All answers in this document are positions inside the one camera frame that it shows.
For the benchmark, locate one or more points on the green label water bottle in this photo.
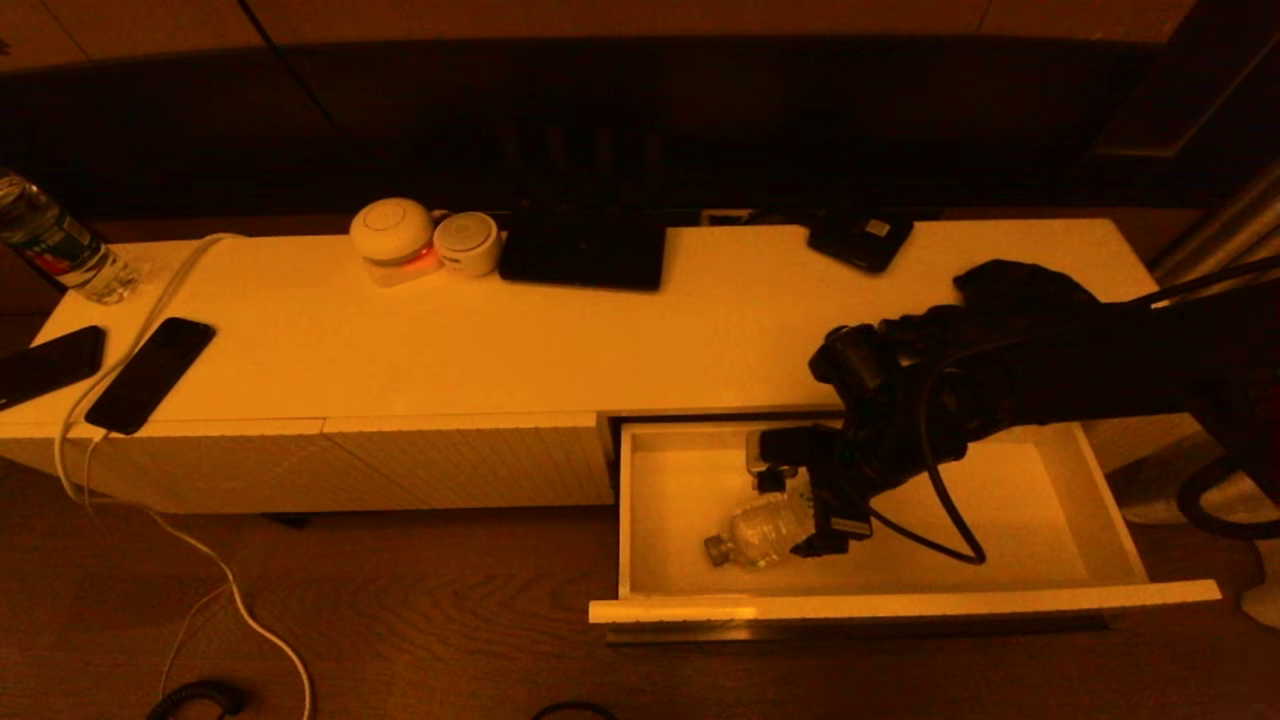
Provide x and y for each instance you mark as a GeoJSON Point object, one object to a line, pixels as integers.
{"type": "Point", "coordinates": [55, 245]}

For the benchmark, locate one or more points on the white and grey wrist camera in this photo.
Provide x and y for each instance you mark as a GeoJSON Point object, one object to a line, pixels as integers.
{"type": "Point", "coordinates": [790, 445]}

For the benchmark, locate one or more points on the small black labelled device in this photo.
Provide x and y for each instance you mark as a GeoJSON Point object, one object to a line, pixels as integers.
{"type": "Point", "coordinates": [862, 243]}

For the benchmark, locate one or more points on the white cabinet drawer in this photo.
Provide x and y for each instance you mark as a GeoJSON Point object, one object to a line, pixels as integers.
{"type": "Point", "coordinates": [1030, 520]}

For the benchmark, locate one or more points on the black umbrella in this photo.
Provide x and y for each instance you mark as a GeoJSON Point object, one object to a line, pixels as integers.
{"type": "Point", "coordinates": [1020, 285]}

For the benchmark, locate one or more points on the white round red-lit device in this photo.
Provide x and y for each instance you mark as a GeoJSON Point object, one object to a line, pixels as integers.
{"type": "Point", "coordinates": [391, 230]}

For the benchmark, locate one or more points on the small white round speaker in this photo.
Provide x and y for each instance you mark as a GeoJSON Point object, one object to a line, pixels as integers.
{"type": "Point", "coordinates": [467, 243]}

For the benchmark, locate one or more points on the black flat box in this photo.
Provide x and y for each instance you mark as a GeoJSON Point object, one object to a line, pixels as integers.
{"type": "Point", "coordinates": [580, 255]}

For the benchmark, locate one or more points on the clear plastic bottle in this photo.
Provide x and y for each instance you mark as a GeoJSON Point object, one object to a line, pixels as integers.
{"type": "Point", "coordinates": [760, 530]}

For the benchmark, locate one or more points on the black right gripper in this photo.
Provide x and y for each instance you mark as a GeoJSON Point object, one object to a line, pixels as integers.
{"type": "Point", "coordinates": [855, 470]}

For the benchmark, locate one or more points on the white low cabinet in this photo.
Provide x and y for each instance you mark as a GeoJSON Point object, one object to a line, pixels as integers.
{"type": "Point", "coordinates": [500, 340]}

